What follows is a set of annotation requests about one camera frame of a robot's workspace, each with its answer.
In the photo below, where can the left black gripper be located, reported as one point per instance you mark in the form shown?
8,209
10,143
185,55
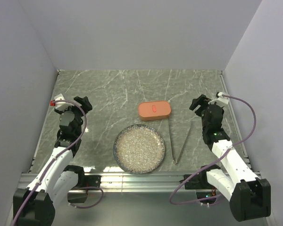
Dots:
84,101

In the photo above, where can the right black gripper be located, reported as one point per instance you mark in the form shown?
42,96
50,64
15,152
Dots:
202,100

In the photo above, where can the orange lunch box base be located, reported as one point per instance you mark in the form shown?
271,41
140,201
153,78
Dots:
153,117

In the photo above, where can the orange lunch box lid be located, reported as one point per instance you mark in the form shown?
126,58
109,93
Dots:
154,108

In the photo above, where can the metal tongs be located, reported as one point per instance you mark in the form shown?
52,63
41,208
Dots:
178,143

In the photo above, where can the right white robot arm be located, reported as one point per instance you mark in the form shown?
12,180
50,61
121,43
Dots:
249,196

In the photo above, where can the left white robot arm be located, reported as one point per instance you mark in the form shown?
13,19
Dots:
36,204

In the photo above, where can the speckled round plate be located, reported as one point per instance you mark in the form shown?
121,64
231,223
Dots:
139,149

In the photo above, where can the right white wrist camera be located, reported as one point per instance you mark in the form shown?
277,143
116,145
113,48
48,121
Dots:
220,100

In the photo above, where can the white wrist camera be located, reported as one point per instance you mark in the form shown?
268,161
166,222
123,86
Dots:
220,100
59,103

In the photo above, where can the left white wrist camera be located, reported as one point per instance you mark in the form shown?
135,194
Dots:
59,103

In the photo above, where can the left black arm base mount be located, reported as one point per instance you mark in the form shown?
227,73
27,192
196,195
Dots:
92,180

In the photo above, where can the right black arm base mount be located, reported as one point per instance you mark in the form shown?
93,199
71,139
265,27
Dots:
197,182

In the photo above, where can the aluminium front rail frame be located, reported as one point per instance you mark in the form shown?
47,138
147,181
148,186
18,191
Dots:
138,183

